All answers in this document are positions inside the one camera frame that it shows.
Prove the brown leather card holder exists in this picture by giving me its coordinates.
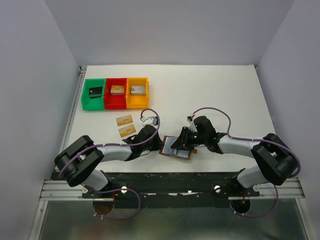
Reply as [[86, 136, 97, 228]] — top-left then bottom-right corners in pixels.
[[158, 135, 198, 160]]

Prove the gold card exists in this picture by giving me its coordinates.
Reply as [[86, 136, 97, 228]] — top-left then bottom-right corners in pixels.
[[110, 85, 125, 95], [118, 124, 136, 138], [116, 114, 133, 127]]

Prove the silver card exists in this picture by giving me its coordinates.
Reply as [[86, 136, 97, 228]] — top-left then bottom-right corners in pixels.
[[130, 85, 147, 96], [161, 136, 177, 156]]

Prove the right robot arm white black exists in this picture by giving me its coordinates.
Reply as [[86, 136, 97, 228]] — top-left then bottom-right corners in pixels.
[[170, 116, 299, 189]]

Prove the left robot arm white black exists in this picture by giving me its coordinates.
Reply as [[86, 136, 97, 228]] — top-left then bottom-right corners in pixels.
[[54, 125, 164, 190]]

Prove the silver card in yellow bin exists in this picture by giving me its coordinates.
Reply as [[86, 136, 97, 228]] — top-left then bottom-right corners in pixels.
[[130, 85, 147, 96]]

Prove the gold card in red bin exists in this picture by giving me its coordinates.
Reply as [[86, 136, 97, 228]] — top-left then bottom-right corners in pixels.
[[110, 85, 125, 95]]

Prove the black card in green bin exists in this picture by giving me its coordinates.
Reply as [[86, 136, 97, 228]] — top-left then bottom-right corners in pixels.
[[89, 86, 103, 99]]

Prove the yellow plastic bin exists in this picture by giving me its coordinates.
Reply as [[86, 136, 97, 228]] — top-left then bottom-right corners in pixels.
[[125, 77, 149, 110]]

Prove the red plastic bin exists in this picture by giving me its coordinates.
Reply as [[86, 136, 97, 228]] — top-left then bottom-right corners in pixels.
[[103, 78, 127, 110]]

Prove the green plastic bin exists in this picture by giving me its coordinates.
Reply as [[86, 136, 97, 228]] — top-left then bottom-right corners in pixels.
[[81, 78, 106, 111]]

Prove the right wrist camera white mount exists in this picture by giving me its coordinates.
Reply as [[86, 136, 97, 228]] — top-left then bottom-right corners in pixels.
[[186, 113, 197, 132]]

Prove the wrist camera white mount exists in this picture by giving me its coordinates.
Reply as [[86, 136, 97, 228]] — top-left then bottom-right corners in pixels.
[[140, 116, 159, 128], [186, 113, 197, 132]]

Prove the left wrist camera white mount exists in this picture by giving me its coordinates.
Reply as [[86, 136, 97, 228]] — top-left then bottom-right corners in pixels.
[[140, 116, 159, 128]]

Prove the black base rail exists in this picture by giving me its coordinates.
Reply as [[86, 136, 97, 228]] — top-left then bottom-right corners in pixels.
[[84, 172, 260, 209]]

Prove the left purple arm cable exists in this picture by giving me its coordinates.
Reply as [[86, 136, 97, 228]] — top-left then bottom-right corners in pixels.
[[58, 108, 161, 180]]

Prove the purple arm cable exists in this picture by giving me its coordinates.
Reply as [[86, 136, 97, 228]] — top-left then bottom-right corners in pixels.
[[187, 107, 301, 180], [58, 108, 161, 180]]

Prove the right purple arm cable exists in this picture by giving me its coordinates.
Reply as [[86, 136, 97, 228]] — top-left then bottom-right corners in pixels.
[[187, 107, 301, 180]]

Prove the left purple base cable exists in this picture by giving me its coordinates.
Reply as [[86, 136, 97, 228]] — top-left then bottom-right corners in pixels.
[[92, 187, 143, 221]]

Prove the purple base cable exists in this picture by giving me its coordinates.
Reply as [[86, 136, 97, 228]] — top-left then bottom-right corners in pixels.
[[229, 183, 280, 218], [92, 187, 143, 221]]

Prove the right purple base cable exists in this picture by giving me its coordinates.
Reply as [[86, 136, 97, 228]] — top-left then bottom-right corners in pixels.
[[229, 183, 280, 218]]

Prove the left aluminium side rail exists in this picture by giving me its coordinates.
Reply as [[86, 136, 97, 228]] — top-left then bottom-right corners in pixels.
[[54, 65, 87, 172]]

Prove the front aluminium frame rail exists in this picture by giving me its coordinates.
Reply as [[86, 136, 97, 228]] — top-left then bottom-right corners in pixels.
[[39, 178, 305, 202]]

